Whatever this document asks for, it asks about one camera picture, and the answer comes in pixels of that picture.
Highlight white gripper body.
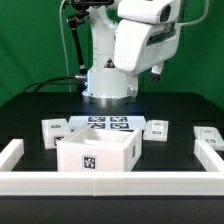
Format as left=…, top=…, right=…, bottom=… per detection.
left=114, top=19, right=181, bottom=76

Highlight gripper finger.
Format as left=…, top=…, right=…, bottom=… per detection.
left=150, top=63, right=164, bottom=82

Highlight white cabinet door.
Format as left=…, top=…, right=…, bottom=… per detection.
left=194, top=126, right=224, bottom=151
left=143, top=120, right=169, bottom=142

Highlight white cabinet body box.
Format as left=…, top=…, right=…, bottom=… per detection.
left=57, top=125, right=142, bottom=172

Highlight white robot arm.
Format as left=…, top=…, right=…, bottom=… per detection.
left=83, top=0, right=181, bottom=104

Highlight white cabinet top block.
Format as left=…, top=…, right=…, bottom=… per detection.
left=41, top=118, right=71, bottom=149

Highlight white U-shaped fence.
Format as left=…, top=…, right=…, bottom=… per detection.
left=0, top=139, right=224, bottom=196

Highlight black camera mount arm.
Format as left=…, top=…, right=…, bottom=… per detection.
left=67, top=0, right=114, bottom=75

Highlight white marker base plate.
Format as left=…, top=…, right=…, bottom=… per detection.
left=68, top=116, right=146, bottom=130

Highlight grey cable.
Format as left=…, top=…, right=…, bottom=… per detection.
left=58, top=0, right=73, bottom=94

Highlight black cables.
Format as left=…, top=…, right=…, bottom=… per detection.
left=22, top=75, right=88, bottom=94

